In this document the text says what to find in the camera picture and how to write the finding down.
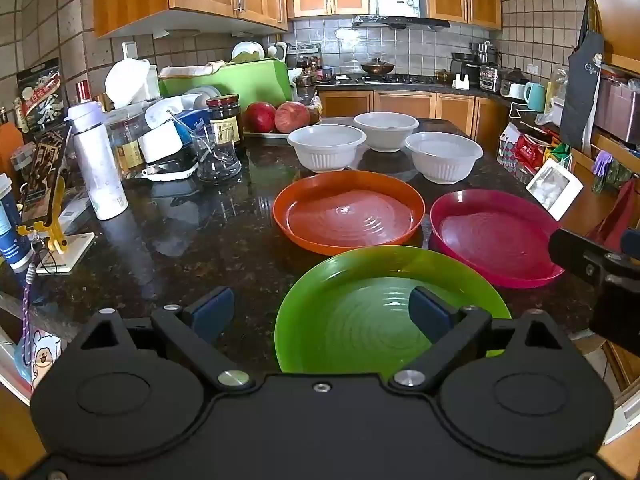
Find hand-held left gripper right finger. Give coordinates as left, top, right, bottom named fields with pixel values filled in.
left=390, top=286, right=563, bottom=392

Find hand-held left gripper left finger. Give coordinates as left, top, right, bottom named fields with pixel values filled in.
left=80, top=287, right=251, bottom=393

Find green plastic plate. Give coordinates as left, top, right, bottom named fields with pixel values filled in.
left=274, top=246, right=512, bottom=374

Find red plastic plate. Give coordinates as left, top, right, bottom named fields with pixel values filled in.
left=429, top=189, right=566, bottom=289

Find orange plastic plate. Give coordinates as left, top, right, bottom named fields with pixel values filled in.
left=272, top=170, right=426, bottom=256

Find white ribbed bowl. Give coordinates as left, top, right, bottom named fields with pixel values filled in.
left=405, top=131, right=484, bottom=185
left=287, top=124, right=367, bottom=173
left=353, top=111, right=420, bottom=153

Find white box with window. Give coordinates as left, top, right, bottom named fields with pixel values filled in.
left=526, top=158, right=584, bottom=221

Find green patterned cloth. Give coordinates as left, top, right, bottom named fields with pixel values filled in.
left=592, top=160, right=633, bottom=193

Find purple glove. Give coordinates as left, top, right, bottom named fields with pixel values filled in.
left=590, top=150, right=615, bottom=176

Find green snack bag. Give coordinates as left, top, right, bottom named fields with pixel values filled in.
left=547, top=142, right=573, bottom=171

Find red snack bag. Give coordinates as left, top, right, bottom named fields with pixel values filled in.
left=515, top=132, right=551, bottom=171

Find white patterned bag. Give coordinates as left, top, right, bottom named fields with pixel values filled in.
left=497, top=122, right=523, bottom=166

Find pink storage box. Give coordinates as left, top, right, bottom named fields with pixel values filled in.
left=594, top=72, right=640, bottom=133

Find white plastic tray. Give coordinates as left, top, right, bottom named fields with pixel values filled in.
left=141, top=157, right=198, bottom=182

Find clear drinking glass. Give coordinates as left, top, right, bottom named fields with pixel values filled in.
left=191, top=122, right=243, bottom=184

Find teal mug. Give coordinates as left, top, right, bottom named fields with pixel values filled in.
left=523, top=81, right=547, bottom=112

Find dark apron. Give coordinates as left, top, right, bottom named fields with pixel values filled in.
left=559, top=0, right=605, bottom=151

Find clear plastic jug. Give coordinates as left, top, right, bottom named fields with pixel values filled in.
left=547, top=67, right=571, bottom=111

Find white small cooker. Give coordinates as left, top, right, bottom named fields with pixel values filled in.
left=501, top=67, right=526, bottom=100

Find yellow phone stand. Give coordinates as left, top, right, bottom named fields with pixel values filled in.
left=16, top=175, right=96, bottom=276

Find cartoon sheep pouch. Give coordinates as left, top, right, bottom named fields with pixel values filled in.
left=14, top=327, right=63, bottom=393

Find white rectangular block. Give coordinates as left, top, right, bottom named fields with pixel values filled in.
left=137, top=124, right=183, bottom=163

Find clear jar with yellow label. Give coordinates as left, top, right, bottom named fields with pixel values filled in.
left=104, top=102, right=151, bottom=181

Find pale lavender water bottle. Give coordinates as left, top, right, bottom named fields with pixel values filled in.
left=66, top=101, right=129, bottom=221

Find pale fruit tray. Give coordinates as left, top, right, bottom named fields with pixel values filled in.
left=243, top=115, right=323, bottom=139

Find silver countertop appliance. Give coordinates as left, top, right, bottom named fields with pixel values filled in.
left=480, top=64, right=502, bottom=92

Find dark sauce jar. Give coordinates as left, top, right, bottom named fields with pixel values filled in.
left=206, top=94, right=244, bottom=147

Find blue tissue pack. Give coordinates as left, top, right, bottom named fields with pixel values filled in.
left=145, top=95, right=211, bottom=146

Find deep red apple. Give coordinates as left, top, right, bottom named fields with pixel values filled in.
left=244, top=102, right=277, bottom=133

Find black coffee machine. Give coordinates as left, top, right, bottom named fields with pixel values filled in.
left=450, top=51, right=483, bottom=88

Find wooden base cabinets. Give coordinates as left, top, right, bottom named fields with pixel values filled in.
left=317, top=89, right=506, bottom=146

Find pink red apple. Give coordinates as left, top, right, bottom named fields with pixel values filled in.
left=274, top=101, right=312, bottom=134

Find black smartphone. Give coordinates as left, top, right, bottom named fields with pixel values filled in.
left=19, top=122, right=73, bottom=228

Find blue tube container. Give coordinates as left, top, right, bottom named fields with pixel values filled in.
left=0, top=174, right=32, bottom=273

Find green cutting board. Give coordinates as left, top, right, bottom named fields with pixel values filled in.
left=159, top=58, right=294, bottom=108

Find gas stove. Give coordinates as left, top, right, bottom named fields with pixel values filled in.
left=362, top=74, right=441, bottom=85

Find tall wooden cabinet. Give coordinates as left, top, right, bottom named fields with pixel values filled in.
left=582, top=0, right=640, bottom=73

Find white cloth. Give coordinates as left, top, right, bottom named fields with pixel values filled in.
left=159, top=60, right=236, bottom=81

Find dark wok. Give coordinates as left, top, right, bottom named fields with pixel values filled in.
left=361, top=58, right=396, bottom=76

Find white round dish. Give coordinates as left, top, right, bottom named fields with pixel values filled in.
left=231, top=41, right=265, bottom=63

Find spice rack with jars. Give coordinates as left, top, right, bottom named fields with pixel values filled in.
left=289, top=44, right=322, bottom=81

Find black snack bag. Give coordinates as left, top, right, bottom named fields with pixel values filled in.
left=16, top=57, right=66, bottom=133

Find range hood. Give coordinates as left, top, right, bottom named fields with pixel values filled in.
left=351, top=16, right=451, bottom=30

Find purple white cord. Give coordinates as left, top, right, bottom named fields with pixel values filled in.
left=20, top=237, right=51, bottom=356

